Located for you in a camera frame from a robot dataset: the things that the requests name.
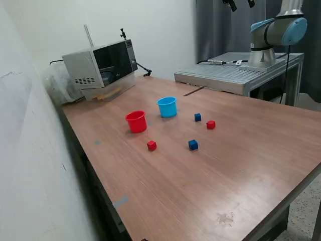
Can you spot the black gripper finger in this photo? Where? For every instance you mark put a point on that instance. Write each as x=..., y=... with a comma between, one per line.
x=232, y=5
x=251, y=3

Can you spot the blue cube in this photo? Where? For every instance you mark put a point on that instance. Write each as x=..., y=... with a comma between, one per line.
x=193, y=145
x=197, y=117

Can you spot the red cube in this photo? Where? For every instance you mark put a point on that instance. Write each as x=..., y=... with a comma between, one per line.
x=151, y=145
x=211, y=124

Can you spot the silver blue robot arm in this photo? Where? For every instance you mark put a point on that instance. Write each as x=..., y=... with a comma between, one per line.
x=276, y=30

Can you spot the dark grey curtain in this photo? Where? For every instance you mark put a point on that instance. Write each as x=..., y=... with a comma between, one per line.
x=213, y=30

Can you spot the aluminium slotted robot table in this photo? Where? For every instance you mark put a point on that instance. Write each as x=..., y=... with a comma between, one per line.
x=225, y=75

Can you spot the flat black strip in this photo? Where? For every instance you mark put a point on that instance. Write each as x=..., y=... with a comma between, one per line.
x=191, y=92

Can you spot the clear plastic box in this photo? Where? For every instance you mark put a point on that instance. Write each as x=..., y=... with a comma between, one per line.
x=123, y=86

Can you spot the thin white rod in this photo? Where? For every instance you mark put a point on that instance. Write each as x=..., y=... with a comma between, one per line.
x=88, y=35

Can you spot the red plastic cup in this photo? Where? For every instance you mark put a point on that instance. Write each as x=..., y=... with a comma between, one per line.
x=136, y=124

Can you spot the tan wooden sticks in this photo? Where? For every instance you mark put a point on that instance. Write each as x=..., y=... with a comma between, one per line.
x=105, y=95

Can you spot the silver microwave oven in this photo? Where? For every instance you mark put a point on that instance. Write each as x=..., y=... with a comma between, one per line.
x=80, y=65

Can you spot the translucent plastic bag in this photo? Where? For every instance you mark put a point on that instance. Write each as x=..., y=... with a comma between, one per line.
x=57, y=85

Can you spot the grey tape strip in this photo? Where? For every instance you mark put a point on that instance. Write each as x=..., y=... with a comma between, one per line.
x=121, y=201

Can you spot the black ball head mount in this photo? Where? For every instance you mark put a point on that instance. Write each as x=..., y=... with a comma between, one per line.
x=123, y=33

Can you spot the dark metal table frame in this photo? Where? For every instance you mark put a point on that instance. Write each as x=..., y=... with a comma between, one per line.
x=95, y=180

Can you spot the grey metal edge bracket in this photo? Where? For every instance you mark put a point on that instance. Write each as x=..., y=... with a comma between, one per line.
x=118, y=221

